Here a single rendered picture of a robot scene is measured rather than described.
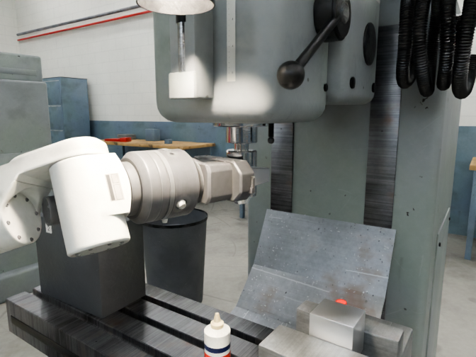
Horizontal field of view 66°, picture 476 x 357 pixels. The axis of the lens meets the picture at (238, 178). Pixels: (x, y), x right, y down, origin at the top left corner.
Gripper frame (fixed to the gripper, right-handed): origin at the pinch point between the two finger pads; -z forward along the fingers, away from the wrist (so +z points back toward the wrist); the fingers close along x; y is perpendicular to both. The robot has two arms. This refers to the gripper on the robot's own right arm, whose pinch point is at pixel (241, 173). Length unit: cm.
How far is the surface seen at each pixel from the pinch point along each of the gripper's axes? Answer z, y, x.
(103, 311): 11.3, 30.2, 28.0
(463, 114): -409, -13, 96
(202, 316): -4.1, 31.7, 15.5
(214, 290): -126, 122, 166
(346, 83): -13.7, -13.8, -8.7
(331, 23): -3.8, -20.3, -12.2
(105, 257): 10.2, 19.2, 28.4
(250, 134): 0.5, -6.1, -2.3
